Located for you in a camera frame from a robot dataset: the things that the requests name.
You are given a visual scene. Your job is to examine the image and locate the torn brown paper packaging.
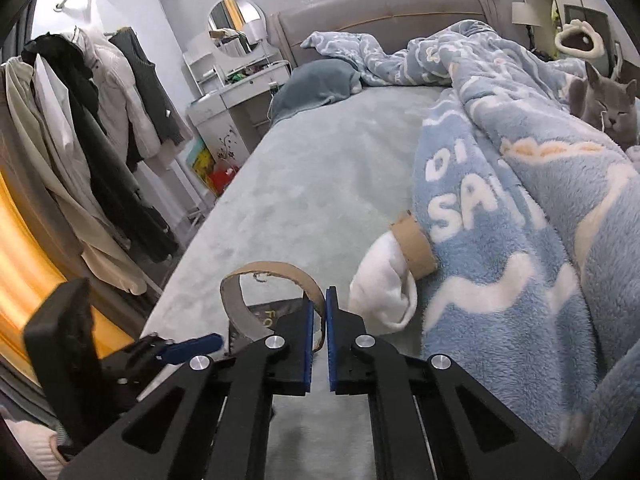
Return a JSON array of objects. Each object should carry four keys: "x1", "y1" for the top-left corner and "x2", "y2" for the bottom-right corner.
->
[{"x1": 219, "y1": 261, "x2": 326, "y2": 354}]

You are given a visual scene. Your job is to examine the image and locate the yellow curtain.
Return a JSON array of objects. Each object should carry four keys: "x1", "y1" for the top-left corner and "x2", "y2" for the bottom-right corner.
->
[{"x1": 0, "y1": 169, "x2": 137, "y2": 386}]

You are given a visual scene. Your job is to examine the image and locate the white sock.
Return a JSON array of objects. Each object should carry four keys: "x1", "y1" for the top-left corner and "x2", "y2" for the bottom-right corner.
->
[{"x1": 347, "y1": 231, "x2": 418, "y2": 335}]

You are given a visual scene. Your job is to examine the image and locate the cardboard tube roll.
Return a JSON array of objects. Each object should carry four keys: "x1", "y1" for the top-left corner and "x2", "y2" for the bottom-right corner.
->
[{"x1": 390, "y1": 210, "x2": 438, "y2": 281}]

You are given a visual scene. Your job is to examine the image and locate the black hanging garment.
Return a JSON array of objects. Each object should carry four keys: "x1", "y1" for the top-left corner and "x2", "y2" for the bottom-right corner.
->
[{"x1": 23, "y1": 34, "x2": 179, "y2": 262}]

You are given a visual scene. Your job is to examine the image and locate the blue patterned fleece blanket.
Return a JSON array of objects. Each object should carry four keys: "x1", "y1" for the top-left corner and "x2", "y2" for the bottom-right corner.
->
[{"x1": 305, "y1": 20, "x2": 639, "y2": 479}]

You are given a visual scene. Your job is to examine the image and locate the red and yellow bags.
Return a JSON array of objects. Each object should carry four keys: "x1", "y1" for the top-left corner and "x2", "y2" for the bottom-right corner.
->
[{"x1": 186, "y1": 138, "x2": 239, "y2": 197}]

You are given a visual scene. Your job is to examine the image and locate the dark grey hanging jacket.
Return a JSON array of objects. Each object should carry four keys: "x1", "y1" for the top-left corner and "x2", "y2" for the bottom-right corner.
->
[{"x1": 110, "y1": 27, "x2": 184, "y2": 146}]

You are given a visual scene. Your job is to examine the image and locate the cream hanging coat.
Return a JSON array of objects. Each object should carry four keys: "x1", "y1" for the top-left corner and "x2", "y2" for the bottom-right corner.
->
[{"x1": 4, "y1": 58, "x2": 148, "y2": 296}]

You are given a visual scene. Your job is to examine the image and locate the white puffer jacket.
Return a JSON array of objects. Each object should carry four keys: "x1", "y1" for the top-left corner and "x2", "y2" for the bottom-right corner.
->
[{"x1": 72, "y1": 27, "x2": 160, "y2": 162}]

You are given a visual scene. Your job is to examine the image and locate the white vanity dresser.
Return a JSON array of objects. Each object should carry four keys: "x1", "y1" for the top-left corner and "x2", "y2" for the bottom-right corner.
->
[{"x1": 183, "y1": 32, "x2": 290, "y2": 167}]

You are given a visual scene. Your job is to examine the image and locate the teal pillow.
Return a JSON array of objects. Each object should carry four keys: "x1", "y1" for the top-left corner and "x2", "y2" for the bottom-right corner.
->
[{"x1": 269, "y1": 58, "x2": 362, "y2": 126}]

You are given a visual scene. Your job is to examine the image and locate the grey cat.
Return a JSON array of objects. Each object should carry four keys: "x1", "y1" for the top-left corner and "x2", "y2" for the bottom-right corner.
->
[{"x1": 568, "y1": 61, "x2": 639, "y2": 151}]

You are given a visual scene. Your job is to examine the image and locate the round vanity mirror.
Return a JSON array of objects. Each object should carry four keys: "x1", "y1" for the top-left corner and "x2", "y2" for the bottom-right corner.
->
[{"x1": 208, "y1": 0, "x2": 267, "y2": 58}]

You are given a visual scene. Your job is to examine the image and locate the grey padded headboard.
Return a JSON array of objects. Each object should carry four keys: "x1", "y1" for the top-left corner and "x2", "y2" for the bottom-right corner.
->
[{"x1": 269, "y1": 0, "x2": 494, "y2": 67}]

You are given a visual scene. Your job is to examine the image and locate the white cat bed toy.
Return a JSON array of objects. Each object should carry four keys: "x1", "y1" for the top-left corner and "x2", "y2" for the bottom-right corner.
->
[{"x1": 554, "y1": 20, "x2": 606, "y2": 61}]

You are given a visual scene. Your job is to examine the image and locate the bedside lamp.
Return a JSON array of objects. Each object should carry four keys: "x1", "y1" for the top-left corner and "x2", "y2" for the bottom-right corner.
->
[{"x1": 511, "y1": 2, "x2": 542, "y2": 50}]

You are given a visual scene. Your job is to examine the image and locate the white wardrobe with shelves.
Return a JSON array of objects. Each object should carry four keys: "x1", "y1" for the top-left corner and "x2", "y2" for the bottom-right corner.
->
[{"x1": 522, "y1": 0, "x2": 634, "y2": 82}]

